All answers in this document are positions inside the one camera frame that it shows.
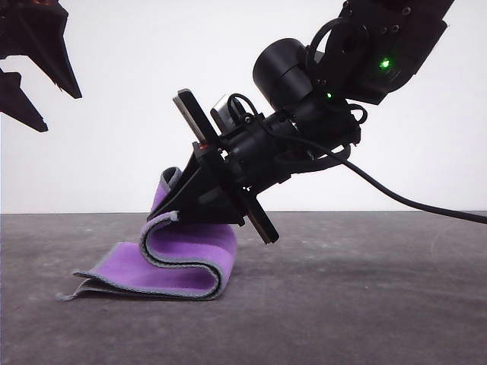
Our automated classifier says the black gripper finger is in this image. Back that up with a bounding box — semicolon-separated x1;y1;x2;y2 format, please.
148;142;215;221
0;0;83;100
166;166;247;227
0;70;49;134

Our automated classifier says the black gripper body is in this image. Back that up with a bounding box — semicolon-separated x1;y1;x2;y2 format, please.
172;88;361;245

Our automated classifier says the purple towel with grey hem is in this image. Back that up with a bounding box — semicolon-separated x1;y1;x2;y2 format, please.
56;166;239;303

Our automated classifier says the grey table cloth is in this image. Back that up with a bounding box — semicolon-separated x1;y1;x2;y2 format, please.
0;211;487;365

